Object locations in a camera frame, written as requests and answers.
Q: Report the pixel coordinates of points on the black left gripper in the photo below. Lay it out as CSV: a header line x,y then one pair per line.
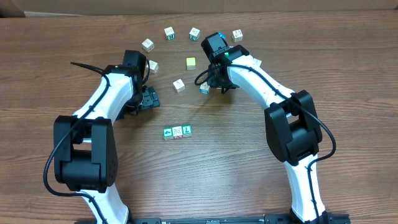
x,y
150,97

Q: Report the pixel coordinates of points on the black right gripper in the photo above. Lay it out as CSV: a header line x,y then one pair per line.
x,y
214,83

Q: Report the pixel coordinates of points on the green numeral four block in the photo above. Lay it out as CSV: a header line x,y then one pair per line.
x,y
168,133

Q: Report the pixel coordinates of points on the wooden block red side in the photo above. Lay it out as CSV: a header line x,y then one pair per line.
x,y
177,132

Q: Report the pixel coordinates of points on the green letter L block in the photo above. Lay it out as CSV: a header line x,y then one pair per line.
x,y
187,130

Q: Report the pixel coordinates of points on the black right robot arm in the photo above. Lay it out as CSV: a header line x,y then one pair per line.
x,y
293,131

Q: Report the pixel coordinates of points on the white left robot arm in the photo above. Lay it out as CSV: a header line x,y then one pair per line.
x,y
84,156

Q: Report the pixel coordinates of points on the wooden block blue side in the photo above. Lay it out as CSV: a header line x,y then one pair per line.
x,y
204,88

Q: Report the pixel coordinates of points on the yellow top wooden block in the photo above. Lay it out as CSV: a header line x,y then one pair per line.
x,y
191,63

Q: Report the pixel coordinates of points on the wooden block yellow side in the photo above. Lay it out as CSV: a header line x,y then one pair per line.
x,y
153,66

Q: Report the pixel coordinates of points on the plain wooden block center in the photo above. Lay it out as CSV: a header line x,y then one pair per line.
x,y
179,85

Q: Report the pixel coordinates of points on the plain wooden block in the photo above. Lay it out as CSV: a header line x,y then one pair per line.
x,y
179,85
148,45

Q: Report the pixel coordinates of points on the blue top wooden block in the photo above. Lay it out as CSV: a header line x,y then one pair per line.
x,y
222,35

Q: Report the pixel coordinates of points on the wooden block isolated right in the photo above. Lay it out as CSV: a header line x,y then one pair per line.
x,y
257,62

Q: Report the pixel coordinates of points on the wooden block far right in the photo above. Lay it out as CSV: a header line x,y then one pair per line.
x,y
237,35

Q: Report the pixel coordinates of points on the wooden block teal side right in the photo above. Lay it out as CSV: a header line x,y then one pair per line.
x,y
194,34

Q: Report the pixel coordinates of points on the wooden block teal side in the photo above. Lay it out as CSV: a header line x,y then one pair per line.
x,y
169,33
194,34

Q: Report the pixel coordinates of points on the plain wooden block upper left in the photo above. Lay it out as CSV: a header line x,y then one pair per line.
x,y
148,45

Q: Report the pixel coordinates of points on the wooden block teal side left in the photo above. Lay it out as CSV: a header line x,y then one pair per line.
x,y
169,33

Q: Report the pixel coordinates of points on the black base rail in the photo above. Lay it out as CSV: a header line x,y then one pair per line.
x,y
327,218

